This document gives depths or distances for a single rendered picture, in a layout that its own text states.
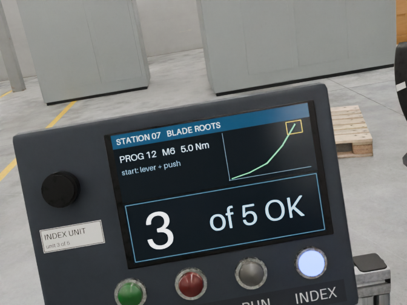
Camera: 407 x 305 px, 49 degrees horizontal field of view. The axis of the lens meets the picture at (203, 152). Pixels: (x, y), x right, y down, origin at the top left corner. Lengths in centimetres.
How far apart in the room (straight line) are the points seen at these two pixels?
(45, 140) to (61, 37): 759
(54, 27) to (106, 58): 94
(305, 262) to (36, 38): 779
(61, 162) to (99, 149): 3
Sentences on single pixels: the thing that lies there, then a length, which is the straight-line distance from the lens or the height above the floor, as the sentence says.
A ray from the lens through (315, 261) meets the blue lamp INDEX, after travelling 38.
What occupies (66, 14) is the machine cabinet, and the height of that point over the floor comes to 140.
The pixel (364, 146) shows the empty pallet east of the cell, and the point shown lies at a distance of 364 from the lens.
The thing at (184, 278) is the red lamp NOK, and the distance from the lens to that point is 38.
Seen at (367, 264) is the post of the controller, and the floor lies 106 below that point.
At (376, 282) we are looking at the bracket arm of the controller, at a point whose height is 104.
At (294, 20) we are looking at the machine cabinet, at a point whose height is 85.
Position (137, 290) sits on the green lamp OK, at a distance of 38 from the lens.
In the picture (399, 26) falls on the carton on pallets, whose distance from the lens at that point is 915.
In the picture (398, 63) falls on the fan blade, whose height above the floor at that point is 109.
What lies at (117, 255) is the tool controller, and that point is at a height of 115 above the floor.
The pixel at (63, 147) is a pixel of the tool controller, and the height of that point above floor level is 124.
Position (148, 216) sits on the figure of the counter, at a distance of 37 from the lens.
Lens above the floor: 133
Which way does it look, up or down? 19 degrees down
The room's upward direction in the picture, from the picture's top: 9 degrees counter-clockwise
